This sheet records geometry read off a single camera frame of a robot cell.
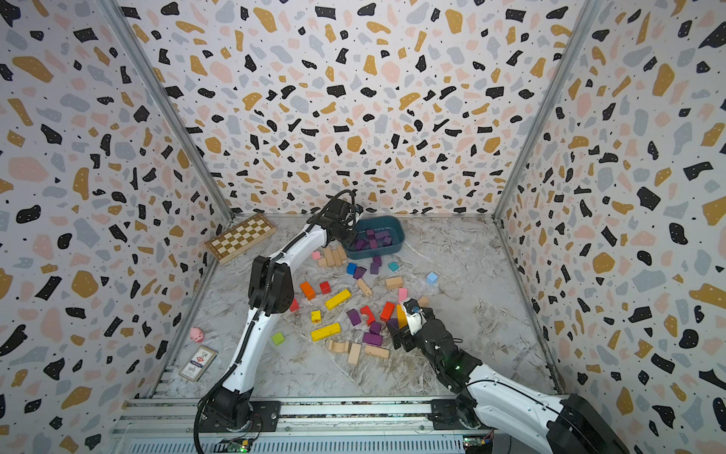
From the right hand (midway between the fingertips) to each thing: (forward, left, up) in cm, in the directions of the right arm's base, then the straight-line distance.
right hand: (403, 315), depth 83 cm
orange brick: (+11, +32, -6) cm, 34 cm away
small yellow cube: (+2, +28, -6) cm, 28 cm away
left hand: (+35, +18, -2) cm, 39 cm away
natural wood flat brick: (-7, +8, -9) cm, 14 cm away
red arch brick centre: (+5, +12, -8) cm, 15 cm away
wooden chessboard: (+32, +64, -5) cm, 72 cm away
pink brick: (+12, 0, -9) cm, 15 cm away
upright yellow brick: (+3, 0, -7) cm, 7 cm away
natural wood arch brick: (-7, +19, -8) cm, 22 cm away
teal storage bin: (+42, +3, -5) cm, 43 cm away
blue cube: (+21, +19, -7) cm, 29 cm away
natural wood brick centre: (+16, +3, -8) cm, 19 cm away
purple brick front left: (-4, +9, -9) cm, 13 cm away
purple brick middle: (+3, +16, -9) cm, 18 cm away
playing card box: (-13, +59, -7) cm, 61 cm away
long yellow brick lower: (-2, +24, -8) cm, 25 cm away
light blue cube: (+18, -11, -8) cm, 22 cm away
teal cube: (+25, +3, -10) cm, 27 cm away
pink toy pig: (-5, +63, -6) cm, 64 cm away
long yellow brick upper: (+10, +22, -8) cm, 25 cm away
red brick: (+5, +5, -8) cm, 11 cm away
